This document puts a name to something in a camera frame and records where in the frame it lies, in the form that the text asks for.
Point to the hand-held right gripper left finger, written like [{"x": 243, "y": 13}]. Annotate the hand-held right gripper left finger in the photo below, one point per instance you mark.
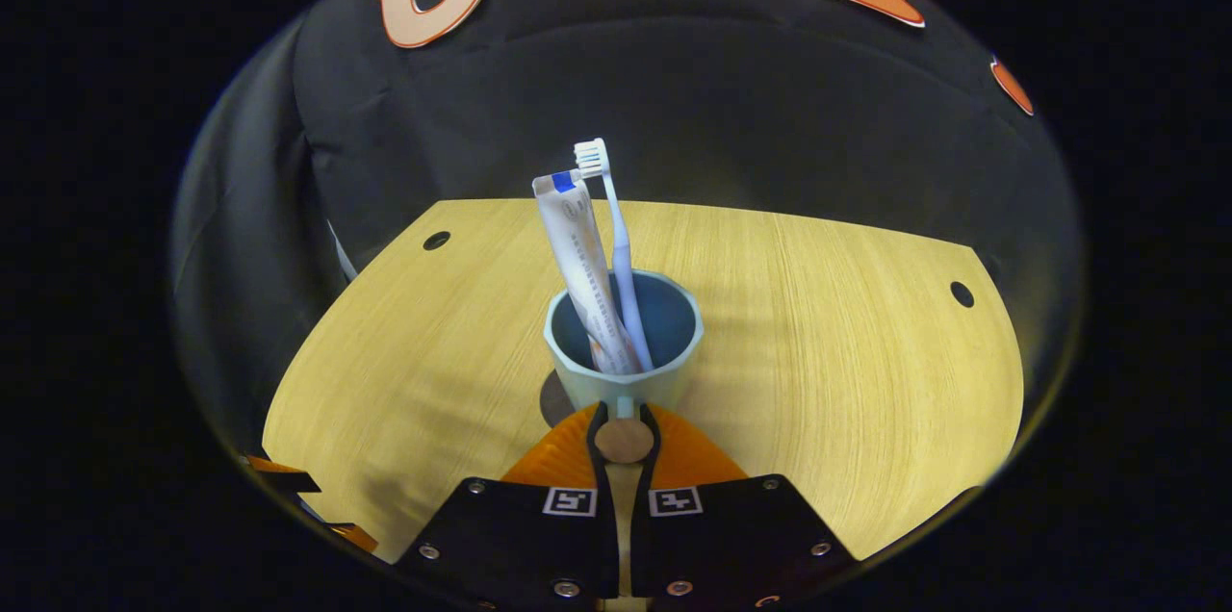
[{"x": 520, "y": 535}]

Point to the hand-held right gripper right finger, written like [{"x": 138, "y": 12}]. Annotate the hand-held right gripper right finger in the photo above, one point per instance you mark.
[{"x": 731, "y": 535}]

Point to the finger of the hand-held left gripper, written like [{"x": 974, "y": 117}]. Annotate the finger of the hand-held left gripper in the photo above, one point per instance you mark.
[
  {"x": 354, "y": 536},
  {"x": 284, "y": 477}
]

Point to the dark round coaster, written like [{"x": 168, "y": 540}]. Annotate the dark round coaster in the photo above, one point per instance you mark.
[{"x": 553, "y": 400}]

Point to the white toothpaste tube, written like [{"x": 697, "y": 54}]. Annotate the white toothpaste tube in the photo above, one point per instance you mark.
[{"x": 582, "y": 256}]

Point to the white blue toothbrush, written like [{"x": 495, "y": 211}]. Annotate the white blue toothbrush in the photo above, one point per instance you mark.
[{"x": 621, "y": 256}]

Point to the thin white strip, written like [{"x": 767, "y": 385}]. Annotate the thin white strip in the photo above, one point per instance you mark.
[{"x": 341, "y": 251}]

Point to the black backdrop cloth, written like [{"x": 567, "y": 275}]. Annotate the black backdrop cloth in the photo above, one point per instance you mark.
[{"x": 722, "y": 112}]

